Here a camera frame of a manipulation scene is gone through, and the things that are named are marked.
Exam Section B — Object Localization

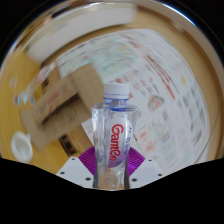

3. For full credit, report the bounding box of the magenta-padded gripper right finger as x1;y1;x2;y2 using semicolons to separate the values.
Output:
125;146;164;190

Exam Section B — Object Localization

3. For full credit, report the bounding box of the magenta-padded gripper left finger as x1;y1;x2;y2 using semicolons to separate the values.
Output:
55;146;97;190

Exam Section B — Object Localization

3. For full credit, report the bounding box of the clear plastic water bottle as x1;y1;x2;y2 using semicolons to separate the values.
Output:
91;83;139;191

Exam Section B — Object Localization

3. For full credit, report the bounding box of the white cup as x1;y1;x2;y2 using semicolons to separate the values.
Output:
10;130;34;164

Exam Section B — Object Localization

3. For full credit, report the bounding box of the brown cardboard box stand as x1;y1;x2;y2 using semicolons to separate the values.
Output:
19;63;105;152

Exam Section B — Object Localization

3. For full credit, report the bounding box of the wooden slatted back rail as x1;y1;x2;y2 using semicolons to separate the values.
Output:
58;133;80;157

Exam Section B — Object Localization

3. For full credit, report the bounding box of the wall poster with diagram grid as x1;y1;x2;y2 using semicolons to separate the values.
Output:
81;33;211;168

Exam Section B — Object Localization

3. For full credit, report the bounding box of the wall poster with round logo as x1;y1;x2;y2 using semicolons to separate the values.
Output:
54;29;141;88

